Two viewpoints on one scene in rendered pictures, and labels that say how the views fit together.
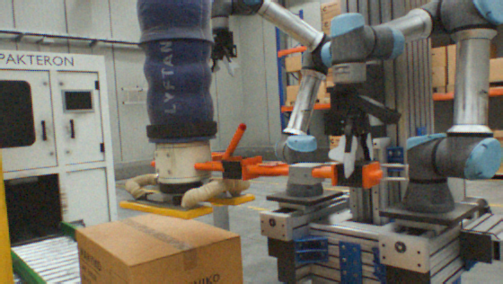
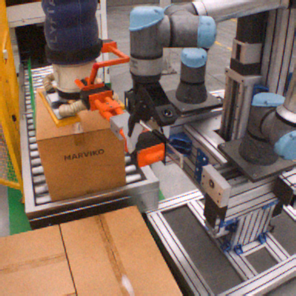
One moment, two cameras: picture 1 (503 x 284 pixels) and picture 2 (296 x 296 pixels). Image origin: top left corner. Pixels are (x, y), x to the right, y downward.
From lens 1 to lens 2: 65 cm
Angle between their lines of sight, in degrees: 36
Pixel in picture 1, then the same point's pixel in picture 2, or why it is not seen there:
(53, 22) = not seen: outside the picture
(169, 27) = not seen: outside the picture
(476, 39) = not seen: outside the picture
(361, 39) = (151, 37)
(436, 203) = (259, 156)
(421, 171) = (253, 128)
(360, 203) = (227, 121)
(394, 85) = (274, 31)
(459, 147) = (276, 128)
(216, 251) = (100, 135)
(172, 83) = (54, 19)
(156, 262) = (54, 139)
